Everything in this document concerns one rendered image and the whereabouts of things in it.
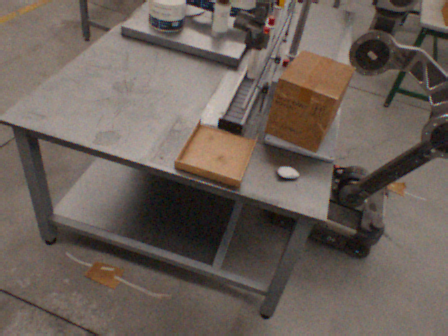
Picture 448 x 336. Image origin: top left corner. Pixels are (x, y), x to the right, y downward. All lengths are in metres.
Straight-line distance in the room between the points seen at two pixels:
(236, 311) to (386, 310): 0.81
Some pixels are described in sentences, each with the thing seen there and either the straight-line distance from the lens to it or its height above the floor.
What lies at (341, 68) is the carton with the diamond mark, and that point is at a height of 1.12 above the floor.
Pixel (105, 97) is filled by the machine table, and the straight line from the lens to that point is 1.91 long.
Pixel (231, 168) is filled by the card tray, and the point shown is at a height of 0.83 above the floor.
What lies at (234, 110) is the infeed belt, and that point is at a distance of 1.82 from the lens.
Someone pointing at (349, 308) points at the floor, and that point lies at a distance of 2.38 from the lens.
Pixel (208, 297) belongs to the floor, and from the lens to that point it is 2.20.
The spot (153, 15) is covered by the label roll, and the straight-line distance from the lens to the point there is 2.39.
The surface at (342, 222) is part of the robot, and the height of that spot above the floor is 0.24.
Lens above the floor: 1.90
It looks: 42 degrees down
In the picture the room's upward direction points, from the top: 11 degrees clockwise
